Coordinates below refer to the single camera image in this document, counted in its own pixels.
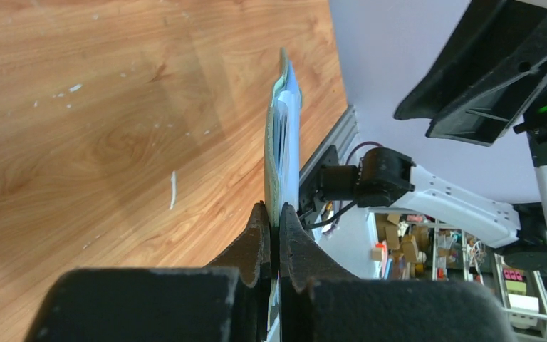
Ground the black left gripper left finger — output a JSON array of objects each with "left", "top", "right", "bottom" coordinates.
[{"left": 26, "top": 203, "right": 271, "bottom": 341}]

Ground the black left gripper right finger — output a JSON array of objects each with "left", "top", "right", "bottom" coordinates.
[{"left": 278, "top": 204, "right": 516, "bottom": 341}]

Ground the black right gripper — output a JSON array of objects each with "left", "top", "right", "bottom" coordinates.
[{"left": 394, "top": 1, "right": 547, "bottom": 165}]

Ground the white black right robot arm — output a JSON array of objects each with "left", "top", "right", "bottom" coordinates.
[{"left": 298, "top": 1, "right": 547, "bottom": 270}]

